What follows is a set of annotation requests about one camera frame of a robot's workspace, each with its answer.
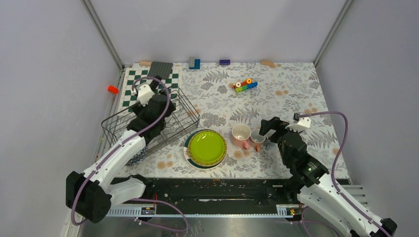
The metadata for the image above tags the green woven rim plate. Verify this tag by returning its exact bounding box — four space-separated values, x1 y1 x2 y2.
187 129 227 167

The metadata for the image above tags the pink dotted mug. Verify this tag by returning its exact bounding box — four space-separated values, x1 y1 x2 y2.
250 129 266 153

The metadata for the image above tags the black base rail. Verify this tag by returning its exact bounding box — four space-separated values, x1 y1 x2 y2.
111 176 351 212

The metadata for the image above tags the white plate teal rim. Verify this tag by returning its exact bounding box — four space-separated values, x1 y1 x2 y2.
183 129 228 170

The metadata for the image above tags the black wire dish rack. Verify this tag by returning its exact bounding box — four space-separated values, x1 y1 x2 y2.
101 88 200 157

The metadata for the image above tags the grey studded baseplate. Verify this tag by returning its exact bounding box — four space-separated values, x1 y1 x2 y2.
147 61 173 79

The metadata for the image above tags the wooden block left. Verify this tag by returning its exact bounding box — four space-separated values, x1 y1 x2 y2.
139 60 152 67

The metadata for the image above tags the wooden block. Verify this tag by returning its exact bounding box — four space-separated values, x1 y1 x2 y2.
139 60 152 67
260 60 276 68

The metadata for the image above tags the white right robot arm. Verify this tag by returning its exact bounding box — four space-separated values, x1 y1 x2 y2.
259 117 397 237

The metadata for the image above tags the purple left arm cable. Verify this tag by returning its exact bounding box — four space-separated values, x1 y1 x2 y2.
70 76 189 233

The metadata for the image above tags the grey blue cup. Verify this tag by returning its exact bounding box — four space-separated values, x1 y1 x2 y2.
263 139 273 150

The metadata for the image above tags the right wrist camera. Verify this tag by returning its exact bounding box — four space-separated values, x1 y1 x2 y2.
287 113 311 133

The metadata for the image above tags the purple toy brick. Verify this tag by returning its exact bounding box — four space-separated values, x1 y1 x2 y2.
219 59 231 65

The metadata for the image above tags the red small block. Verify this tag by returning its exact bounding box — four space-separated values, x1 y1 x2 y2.
107 85 119 94

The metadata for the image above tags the green white checkered board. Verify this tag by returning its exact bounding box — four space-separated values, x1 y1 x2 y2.
117 67 182 115

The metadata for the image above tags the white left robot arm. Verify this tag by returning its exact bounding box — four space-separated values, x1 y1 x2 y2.
65 92 175 226

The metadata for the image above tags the colourful toy brick car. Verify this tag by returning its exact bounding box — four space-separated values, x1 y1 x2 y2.
232 78 258 93

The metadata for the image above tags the wooden block right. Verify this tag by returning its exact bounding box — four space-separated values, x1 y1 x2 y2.
260 60 276 68

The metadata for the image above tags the blue white patterned bowl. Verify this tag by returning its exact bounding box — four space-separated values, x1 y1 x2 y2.
125 147 148 166

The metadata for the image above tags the lime green plastic plate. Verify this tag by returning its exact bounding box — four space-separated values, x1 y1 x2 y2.
190 131 226 164

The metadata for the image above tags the grey and blue brick stack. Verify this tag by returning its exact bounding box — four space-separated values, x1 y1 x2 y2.
188 57 201 70

